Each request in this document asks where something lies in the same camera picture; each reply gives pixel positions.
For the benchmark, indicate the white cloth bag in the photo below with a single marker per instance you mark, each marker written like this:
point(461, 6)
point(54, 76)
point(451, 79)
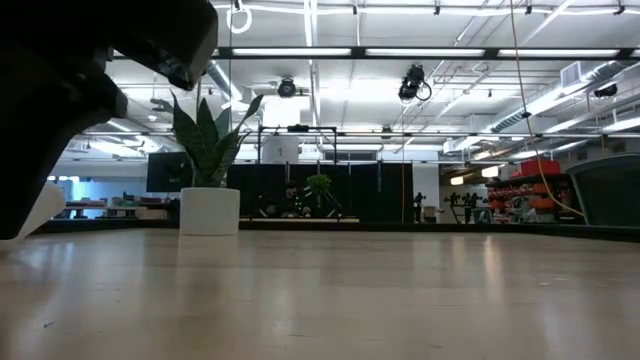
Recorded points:
point(47, 205)

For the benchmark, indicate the black hanging camera device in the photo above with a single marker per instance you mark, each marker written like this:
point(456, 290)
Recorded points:
point(411, 84)

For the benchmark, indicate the black partition panels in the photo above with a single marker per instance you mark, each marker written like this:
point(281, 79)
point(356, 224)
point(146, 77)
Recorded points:
point(360, 190)

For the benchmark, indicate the shelf with red bins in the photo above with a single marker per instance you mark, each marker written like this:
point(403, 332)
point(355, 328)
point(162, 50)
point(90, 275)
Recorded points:
point(535, 167)

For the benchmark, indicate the black table border strip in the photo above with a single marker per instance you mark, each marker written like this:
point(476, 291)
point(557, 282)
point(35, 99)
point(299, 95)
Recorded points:
point(350, 226)

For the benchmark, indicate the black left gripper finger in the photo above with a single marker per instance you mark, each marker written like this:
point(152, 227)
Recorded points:
point(25, 180)

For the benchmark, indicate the black monitor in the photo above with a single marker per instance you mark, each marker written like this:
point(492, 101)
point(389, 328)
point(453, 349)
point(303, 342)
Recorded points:
point(167, 172)

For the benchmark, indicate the round black ceiling camera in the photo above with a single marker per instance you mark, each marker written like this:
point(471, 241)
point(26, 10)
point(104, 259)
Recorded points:
point(286, 88)

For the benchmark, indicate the dark grey bin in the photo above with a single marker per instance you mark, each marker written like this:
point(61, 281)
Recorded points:
point(610, 195)

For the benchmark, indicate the green snake plant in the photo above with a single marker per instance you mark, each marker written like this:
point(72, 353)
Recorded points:
point(210, 150)

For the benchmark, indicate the background work table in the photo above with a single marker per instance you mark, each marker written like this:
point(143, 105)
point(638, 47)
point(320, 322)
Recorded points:
point(125, 205)

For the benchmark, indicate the black overhead frame bar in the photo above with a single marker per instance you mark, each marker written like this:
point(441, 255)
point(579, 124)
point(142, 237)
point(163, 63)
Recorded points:
point(225, 51)

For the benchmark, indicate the black metal frame stand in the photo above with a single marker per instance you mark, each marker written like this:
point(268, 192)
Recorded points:
point(300, 128)

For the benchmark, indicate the small black background robot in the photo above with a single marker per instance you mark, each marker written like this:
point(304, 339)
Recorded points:
point(418, 200)

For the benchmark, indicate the silver ceiling duct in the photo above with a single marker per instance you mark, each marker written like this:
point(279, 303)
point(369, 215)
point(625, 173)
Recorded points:
point(220, 75)

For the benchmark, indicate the black ceiling projector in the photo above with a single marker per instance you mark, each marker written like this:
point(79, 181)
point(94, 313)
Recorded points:
point(606, 91)

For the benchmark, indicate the small green potted plant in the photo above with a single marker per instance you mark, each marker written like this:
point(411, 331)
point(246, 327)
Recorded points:
point(319, 184)

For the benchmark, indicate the white plant pot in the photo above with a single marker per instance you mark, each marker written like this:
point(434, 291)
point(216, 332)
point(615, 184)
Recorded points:
point(210, 210)

